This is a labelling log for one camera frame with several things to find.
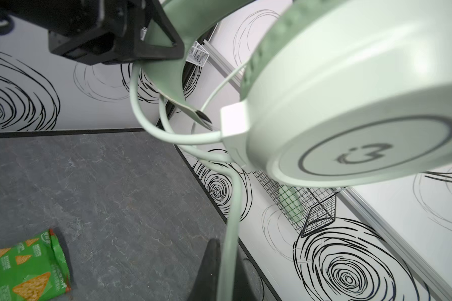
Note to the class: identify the black wire basket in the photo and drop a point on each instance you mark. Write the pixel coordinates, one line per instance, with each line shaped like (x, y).
(319, 205)

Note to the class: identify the mint green headphones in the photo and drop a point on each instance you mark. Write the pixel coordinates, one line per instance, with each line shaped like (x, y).
(338, 93)

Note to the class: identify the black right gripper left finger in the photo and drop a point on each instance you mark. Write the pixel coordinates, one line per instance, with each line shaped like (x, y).
(206, 282)

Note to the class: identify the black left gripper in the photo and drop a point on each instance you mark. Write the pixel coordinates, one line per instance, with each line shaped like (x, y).
(93, 32)

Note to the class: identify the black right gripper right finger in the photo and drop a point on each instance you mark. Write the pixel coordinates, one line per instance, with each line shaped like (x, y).
(243, 290)

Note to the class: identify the green spatula in basket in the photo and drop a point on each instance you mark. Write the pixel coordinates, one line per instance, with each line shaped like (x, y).
(290, 200)

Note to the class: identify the white mesh shelf basket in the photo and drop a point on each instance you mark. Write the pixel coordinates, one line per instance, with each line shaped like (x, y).
(198, 55)

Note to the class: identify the green chips bag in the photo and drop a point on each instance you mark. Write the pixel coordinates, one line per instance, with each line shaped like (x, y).
(34, 269)

